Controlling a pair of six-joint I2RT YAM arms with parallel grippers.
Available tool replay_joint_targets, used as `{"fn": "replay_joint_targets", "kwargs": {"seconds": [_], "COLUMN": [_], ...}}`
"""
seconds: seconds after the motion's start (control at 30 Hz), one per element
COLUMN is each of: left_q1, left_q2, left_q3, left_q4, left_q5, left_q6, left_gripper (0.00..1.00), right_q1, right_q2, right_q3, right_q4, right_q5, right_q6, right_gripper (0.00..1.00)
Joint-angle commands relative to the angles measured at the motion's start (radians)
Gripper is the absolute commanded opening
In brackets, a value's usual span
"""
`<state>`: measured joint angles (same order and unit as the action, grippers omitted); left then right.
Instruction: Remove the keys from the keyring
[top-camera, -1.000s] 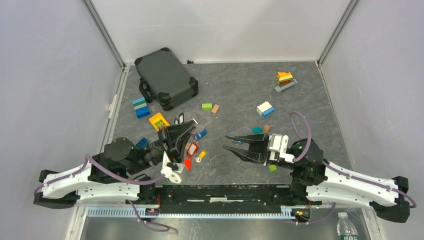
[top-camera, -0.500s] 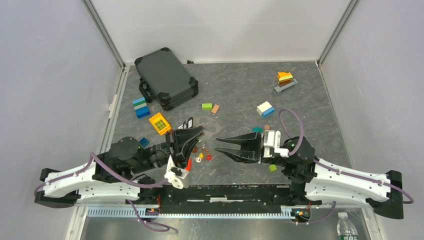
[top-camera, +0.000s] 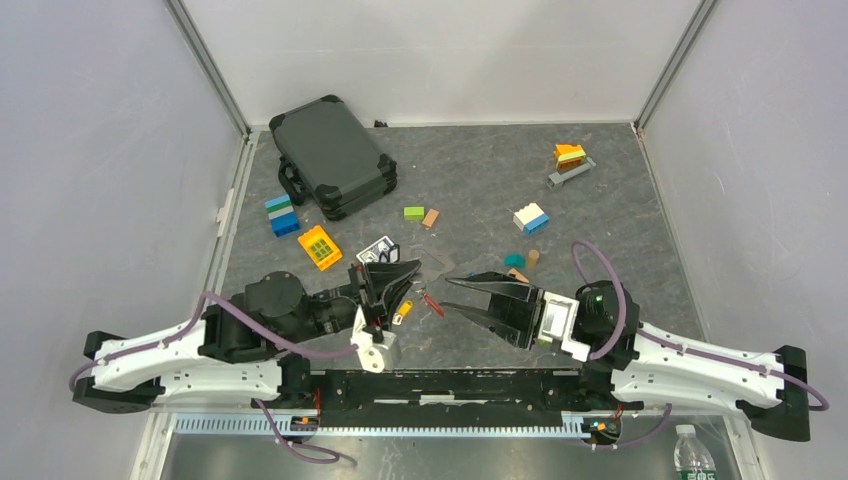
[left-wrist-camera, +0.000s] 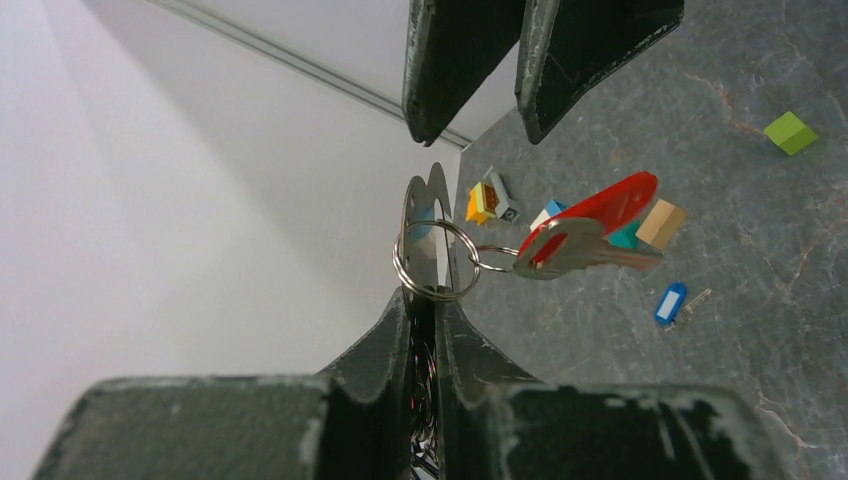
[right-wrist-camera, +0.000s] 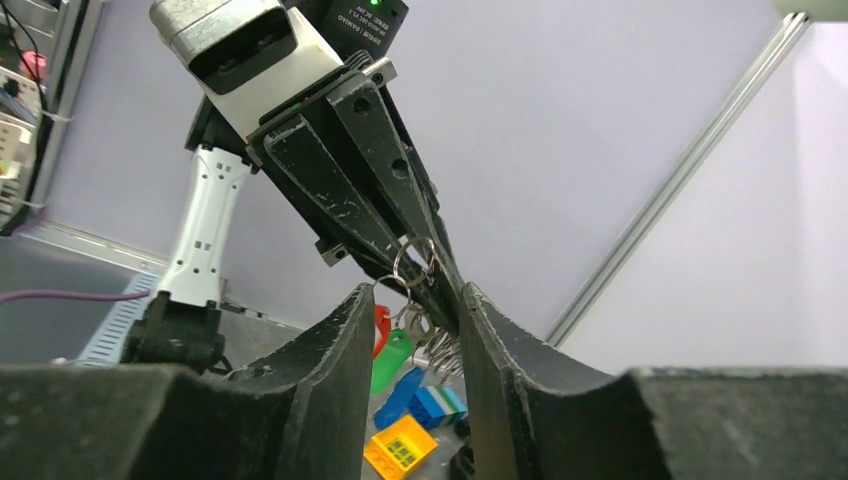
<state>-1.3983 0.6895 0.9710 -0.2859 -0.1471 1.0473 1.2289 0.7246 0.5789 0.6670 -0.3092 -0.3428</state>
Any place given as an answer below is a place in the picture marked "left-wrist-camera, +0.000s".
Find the metal keyring plate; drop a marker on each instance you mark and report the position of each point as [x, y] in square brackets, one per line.
[416, 248]

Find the teal wooden block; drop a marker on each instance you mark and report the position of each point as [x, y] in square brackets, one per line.
[626, 236]

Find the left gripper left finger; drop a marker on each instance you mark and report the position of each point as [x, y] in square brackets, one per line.
[350, 420]

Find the white blue lego block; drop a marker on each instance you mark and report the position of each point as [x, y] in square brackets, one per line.
[550, 210]

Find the red key tag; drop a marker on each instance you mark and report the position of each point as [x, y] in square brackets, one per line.
[612, 208]

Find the small green cube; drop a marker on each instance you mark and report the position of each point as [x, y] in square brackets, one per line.
[790, 134]

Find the blue key tag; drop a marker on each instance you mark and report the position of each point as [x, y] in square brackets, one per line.
[675, 304]

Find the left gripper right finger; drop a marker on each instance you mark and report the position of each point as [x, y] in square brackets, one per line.
[496, 421]

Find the orange wooden block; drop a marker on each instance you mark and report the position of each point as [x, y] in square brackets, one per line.
[661, 224]

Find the grey lego piece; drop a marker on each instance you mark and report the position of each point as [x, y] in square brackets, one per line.
[507, 208]

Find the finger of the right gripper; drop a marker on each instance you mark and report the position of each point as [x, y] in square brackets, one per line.
[567, 47]
[452, 47]

